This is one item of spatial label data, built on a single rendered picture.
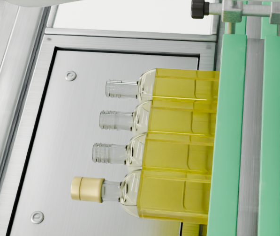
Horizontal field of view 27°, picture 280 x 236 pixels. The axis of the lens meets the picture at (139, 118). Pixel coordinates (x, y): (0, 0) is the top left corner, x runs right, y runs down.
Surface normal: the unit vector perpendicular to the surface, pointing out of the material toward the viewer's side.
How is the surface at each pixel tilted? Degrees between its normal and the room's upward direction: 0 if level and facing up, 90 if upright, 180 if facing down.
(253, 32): 90
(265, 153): 90
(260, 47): 90
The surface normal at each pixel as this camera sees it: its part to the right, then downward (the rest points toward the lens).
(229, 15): -0.14, 0.86
